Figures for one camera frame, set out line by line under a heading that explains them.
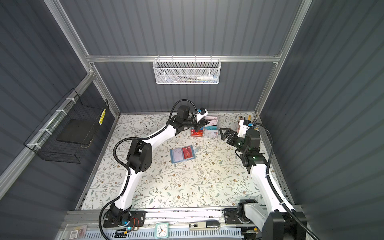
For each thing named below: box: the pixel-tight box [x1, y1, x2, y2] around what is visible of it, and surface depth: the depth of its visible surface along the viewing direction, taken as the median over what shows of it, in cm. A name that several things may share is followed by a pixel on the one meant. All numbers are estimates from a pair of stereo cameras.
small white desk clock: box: [155, 222, 170, 239], surface depth 70 cm
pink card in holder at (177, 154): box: [173, 148, 184, 162], surface depth 98 cm
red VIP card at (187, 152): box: [182, 146, 193, 159], surface depth 98 cm
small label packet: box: [69, 225, 88, 240], surface depth 70 cm
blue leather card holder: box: [169, 145, 198, 164], surface depth 98 cm
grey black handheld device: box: [189, 220, 221, 230], surface depth 70 cm
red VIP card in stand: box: [191, 129, 204, 137], surface depth 107 cm
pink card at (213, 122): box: [204, 119, 219, 127], surface depth 95 cm
